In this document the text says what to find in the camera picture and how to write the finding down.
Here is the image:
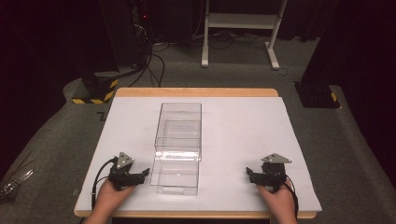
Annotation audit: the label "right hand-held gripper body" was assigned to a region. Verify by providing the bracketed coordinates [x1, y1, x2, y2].
[260, 152, 293, 194]

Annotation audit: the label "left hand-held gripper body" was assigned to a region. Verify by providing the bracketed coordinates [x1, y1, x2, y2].
[107, 151, 144, 191]

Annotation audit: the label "clear plastic drawer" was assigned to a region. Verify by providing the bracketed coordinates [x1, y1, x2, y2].
[148, 150, 201, 197]

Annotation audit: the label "clear plastic drawer case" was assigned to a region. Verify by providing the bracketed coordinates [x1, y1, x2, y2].
[154, 102, 203, 161]

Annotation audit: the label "person's right hand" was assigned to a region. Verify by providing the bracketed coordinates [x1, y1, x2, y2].
[255, 181, 297, 217]

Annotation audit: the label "person's left hand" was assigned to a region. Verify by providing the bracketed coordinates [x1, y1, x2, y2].
[92, 179, 137, 217]

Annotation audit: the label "white table sheet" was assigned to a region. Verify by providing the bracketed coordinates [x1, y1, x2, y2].
[75, 95, 323, 214]

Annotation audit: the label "black base with yellow stripes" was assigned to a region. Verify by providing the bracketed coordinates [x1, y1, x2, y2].
[71, 71, 120, 105]

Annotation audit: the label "black stand base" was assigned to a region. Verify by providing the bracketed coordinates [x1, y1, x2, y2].
[293, 80, 341, 109]

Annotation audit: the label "wooden table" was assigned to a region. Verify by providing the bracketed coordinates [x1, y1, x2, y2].
[73, 87, 318, 219]

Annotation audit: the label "clear plastic wrap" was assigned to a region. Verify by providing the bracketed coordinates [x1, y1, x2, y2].
[0, 168, 35, 202]

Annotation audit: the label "black equipment tower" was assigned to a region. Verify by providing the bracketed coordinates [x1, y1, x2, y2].
[130, 0, 154, 68]

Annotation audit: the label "white metal stand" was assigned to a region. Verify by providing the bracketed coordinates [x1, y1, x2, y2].
[201, 0, 289, 71]

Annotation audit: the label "black curtain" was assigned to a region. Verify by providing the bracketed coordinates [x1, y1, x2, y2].
[0, 0, 120, 175]
[300, 0, 396, 188]

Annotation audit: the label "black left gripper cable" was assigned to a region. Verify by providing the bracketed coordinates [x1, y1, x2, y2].
[91, 157, 120, 210]

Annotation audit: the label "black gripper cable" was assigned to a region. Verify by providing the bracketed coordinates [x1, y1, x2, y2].
[91, 157, 120, 210]
[283, 173, 300, 218]

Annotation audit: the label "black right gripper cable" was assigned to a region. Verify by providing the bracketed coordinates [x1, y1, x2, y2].
[283, 173, 300, 218]

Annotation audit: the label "black floor cables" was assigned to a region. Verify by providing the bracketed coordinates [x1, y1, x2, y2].
[128, 31, 269, 89]

